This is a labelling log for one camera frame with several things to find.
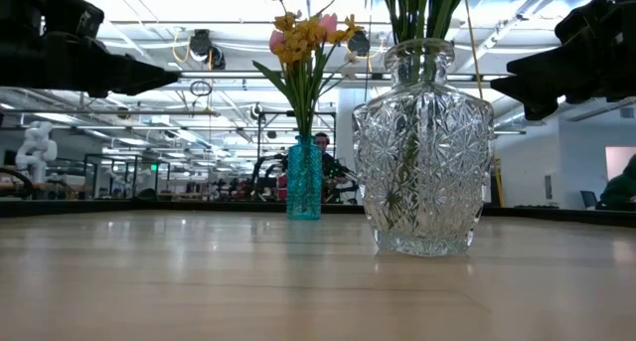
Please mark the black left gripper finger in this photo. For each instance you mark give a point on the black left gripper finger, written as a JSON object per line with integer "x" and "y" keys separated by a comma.
{"x": 124, "y": 89}
{"x": 134, "y": 73}

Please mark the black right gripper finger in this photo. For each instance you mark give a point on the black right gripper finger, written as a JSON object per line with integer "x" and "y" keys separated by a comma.
{"x": 536, "y": 82}
{"x": 539, "y": 110}

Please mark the red artificial tulip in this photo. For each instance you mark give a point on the red artificial tulip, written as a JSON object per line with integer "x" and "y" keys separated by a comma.
{"x": 447, "y": 8}

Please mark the clear crystal glass vase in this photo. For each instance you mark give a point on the clear crystal glass vase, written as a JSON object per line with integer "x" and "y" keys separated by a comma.
{"x": 422, "y": 172}

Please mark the teal glass vase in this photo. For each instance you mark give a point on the teal glass vase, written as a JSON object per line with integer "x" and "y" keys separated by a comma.
{"x": 304, "y": 182}

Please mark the black metal rack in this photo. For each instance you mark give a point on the black metal rack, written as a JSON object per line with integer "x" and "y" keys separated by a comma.
{"x": 94, "y": 174}

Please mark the dark office chair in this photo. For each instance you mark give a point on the dark office chair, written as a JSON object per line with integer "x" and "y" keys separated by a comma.
{"x": 589, "y": 199}

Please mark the person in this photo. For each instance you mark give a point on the person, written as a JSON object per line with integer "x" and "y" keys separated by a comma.
{"x": 621, "y": 187}
{"x": 325, "y": 162}

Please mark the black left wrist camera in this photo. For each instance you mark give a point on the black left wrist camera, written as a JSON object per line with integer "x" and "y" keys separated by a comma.
{"x": 74, "y": 15}

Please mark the black aluminium table frame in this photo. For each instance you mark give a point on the black aluminium table frame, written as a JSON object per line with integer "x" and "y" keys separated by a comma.
{"x": 149, "y": 208}

